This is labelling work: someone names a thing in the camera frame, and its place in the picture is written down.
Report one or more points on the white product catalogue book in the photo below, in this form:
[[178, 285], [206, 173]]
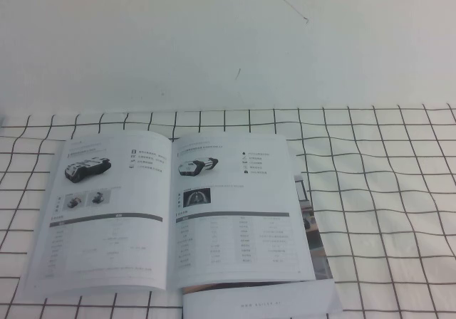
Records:
[[221, 233]]

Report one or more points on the white black-grid tablecloth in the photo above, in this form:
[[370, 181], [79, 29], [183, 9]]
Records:
[[384, 198]]

